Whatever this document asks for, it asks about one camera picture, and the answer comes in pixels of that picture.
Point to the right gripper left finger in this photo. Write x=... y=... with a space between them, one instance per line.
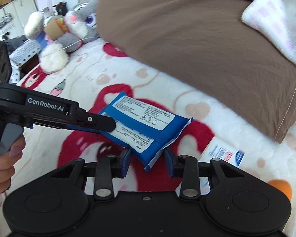
x=107 y=169

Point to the left hand painted nails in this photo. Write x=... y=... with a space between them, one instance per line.
x=7 y=162

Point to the pink checked pillow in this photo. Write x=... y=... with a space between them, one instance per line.
x=275 y=20

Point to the grey patterned cushion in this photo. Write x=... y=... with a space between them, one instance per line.
x=25 y=52

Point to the grey bunny plush toy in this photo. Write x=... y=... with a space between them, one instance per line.
x=66 y=34

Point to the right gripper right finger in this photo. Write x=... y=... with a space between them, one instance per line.
x=186 y=168

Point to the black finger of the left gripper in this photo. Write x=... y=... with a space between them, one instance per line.
x=93 y=123

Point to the white cabinet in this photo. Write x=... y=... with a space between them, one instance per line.
x=17 y=12

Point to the brown pillow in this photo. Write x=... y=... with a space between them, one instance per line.
x=204 y=44

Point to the white blue paper packet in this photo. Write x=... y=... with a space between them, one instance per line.
x=218 y=148

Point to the blue wet wipes pack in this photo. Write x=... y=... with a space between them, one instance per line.
x=144 y=128

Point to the orange makeup sponge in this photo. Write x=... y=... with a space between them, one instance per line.
x=283 y=186

